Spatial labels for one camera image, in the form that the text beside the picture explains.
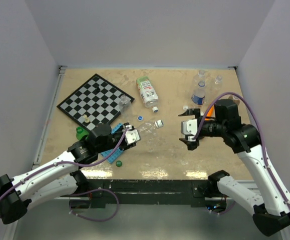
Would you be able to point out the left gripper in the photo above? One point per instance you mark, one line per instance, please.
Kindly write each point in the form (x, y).
(127, 146)

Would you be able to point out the black white chessboard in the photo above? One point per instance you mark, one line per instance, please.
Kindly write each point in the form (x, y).
(100, 107)

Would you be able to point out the green bottle cap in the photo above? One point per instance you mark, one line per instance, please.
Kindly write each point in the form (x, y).
(118, 163)

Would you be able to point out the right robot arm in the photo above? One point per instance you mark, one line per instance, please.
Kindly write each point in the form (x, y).
(270, 209)

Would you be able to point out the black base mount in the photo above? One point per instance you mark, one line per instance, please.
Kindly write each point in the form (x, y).
(194, 193)

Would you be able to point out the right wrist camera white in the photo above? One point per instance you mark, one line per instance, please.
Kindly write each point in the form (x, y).
(189, 129)

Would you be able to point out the clear bottle back row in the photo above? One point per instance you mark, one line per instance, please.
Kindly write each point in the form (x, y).
(200, 76)

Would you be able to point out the aluminium frame rail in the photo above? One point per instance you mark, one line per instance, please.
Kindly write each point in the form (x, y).
(61, 72)

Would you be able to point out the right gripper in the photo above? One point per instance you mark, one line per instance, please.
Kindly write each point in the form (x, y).
(196, 112)

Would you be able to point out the cream chess piece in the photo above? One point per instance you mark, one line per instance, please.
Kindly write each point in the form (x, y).
(86, 119)

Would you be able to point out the blue studded baseplate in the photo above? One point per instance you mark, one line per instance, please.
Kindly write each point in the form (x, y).
(117, 152)

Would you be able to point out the blue label water bottle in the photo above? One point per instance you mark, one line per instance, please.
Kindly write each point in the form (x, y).
(198, 95)

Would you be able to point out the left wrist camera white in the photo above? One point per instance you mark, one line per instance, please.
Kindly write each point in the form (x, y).
(131, 135)

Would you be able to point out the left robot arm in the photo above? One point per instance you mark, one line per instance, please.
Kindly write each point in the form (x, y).
(62, 175)

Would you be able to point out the juice bottle with white label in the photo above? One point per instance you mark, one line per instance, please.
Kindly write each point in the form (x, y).
(147, 93)

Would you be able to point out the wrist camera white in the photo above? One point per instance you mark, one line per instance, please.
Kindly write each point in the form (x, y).
(189, 129)
(131, 135)

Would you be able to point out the green plastic bottle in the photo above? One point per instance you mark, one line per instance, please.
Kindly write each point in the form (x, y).
(80, 133)

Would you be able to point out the orange plastic carrot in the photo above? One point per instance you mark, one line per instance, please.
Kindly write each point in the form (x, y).
(210, 112)

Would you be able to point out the orange tea bottle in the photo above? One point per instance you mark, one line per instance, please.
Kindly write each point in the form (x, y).
(235, 99)

